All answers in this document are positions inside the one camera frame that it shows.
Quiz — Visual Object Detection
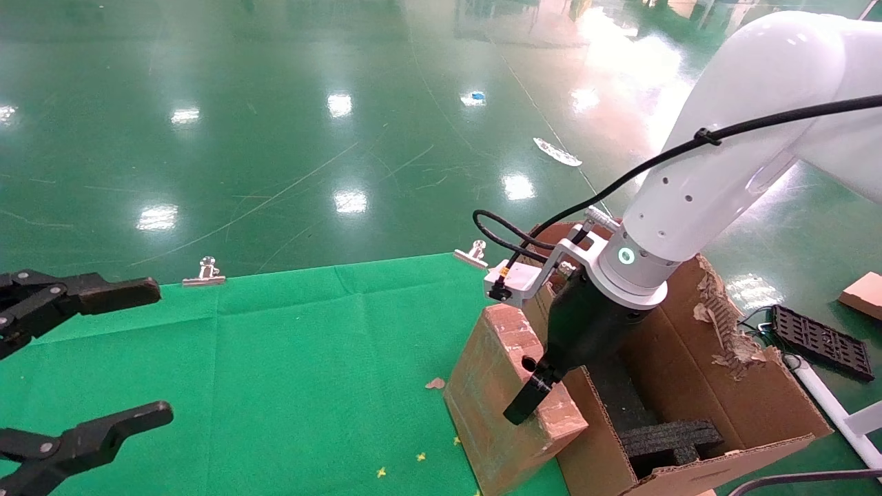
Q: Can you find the green table cloth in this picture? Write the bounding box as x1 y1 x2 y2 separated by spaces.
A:
0 253 573 496

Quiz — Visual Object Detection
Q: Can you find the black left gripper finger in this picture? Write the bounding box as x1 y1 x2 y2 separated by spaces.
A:
0 269 163 361
0 400 174 496

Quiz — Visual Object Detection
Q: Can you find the flat cardboard piece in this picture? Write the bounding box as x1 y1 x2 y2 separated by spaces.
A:
838 271 882 322

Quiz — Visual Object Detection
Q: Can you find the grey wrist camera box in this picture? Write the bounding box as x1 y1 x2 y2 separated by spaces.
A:
483 260 546 309

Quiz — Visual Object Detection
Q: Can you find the large open cardboard carton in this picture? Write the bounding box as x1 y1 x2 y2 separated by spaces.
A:
527 220 835 496

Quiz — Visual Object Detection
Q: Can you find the small brown cardboard box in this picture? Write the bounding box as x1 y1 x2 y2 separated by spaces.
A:
442 302 591 496

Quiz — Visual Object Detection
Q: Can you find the grey cable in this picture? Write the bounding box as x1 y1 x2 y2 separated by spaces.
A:
727 468 882 496

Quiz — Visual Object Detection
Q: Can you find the thin floor wire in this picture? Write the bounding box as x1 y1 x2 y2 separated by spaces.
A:
736 306 778 340

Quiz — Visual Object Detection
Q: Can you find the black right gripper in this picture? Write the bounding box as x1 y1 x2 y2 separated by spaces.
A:
502 269 653 426

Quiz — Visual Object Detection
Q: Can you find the black foam block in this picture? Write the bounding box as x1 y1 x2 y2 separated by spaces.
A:
619 419 725 480

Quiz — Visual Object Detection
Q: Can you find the black plastic grid tray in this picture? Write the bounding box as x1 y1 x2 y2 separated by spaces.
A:
768 304 876 382

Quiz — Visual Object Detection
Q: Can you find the white frame tubing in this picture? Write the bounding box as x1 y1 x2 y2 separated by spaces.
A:
782 353 882 483

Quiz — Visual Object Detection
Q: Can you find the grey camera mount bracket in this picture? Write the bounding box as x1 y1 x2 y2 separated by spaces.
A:
532 236 607 291

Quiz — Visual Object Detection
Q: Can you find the white plastic litter scrap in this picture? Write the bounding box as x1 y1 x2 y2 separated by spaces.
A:
533 137 583 168

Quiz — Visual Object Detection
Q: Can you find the silver binder clip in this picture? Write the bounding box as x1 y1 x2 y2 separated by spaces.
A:
453 240 489 270
182 257 227 287

